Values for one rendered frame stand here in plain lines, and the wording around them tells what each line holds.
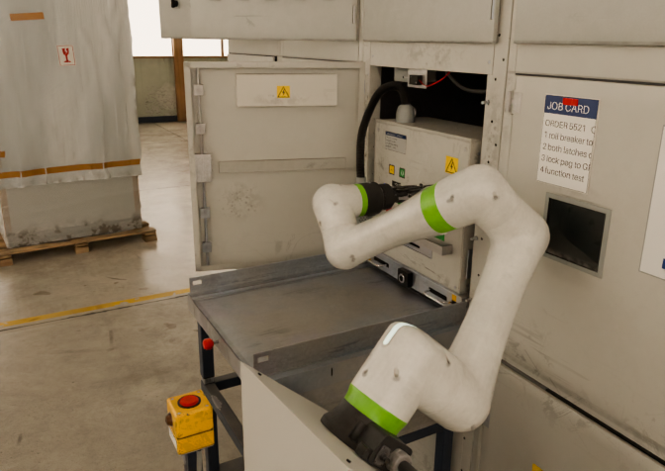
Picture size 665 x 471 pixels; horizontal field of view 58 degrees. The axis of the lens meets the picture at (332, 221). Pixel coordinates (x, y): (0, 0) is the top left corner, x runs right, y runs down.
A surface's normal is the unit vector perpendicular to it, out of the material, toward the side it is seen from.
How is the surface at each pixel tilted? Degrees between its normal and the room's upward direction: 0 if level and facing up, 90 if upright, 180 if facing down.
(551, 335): 90
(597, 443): 90
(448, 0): 90
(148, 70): 90
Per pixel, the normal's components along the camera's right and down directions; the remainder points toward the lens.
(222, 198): 0.21, 0.29
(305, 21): -0.24, 0.28
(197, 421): 0.48, 0.26
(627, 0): -0.87, 0.13
